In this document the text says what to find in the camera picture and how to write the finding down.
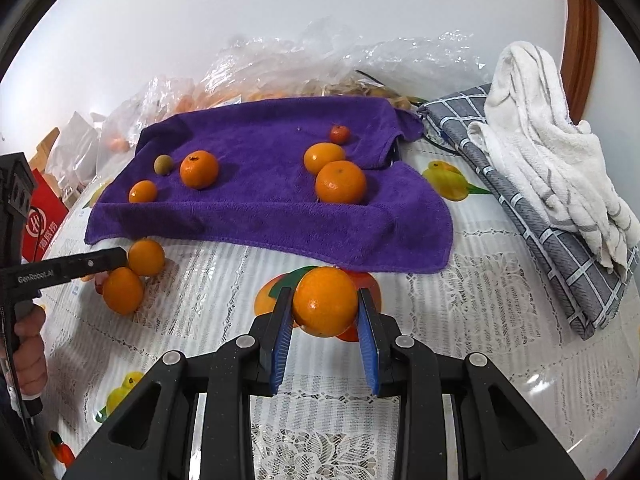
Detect fruit print tablecloth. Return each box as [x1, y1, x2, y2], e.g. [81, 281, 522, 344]
[37, 134, 640, 480]

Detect small orange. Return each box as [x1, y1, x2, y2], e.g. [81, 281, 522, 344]
[314, 160, 368, 204]
[128, 180, 158, 204]
[128, 238, 165, 276]
[303, 142, 346, 176]

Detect white striped towel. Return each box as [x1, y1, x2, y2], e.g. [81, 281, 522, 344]
[468, 41, 639, 273]

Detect white plastic bag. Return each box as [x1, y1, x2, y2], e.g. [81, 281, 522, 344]
[44, 113, 99, 194]

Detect wooden bed frame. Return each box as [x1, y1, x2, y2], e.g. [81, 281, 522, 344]
[29, 128, 60, 174]

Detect large orange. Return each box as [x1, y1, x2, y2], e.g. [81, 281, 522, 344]
[180, 150, 219, 190]
[293, 266, 358, 337]
[102, 266, 144, 315]

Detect brown door frame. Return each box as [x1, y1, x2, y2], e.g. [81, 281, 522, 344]
[561, 0, 599, 122]

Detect clear bag of oranges left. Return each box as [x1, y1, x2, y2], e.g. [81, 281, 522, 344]
[100, 76, 195, 153]

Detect small red fruit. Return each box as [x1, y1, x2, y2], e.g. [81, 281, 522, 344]
[329, 125, 350, 145]

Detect clear bag of kumquats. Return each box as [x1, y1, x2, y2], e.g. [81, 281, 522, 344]
[194, 18, 491, 110]

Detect yellow-green small fruit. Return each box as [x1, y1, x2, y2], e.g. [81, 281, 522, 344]
[153, 154, 175, 177]

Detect grey checked cloth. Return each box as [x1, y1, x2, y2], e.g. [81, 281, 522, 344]
[416, 83, 640, 340]

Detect purple towel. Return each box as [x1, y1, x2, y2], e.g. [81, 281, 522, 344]
[85, 96, 454, 274]

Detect person's left hand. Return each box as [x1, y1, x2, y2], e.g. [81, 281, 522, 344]
[13, 304, 48, 396]

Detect red paper bag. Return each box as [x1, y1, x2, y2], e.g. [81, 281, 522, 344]
[22, 169, 68, 262]

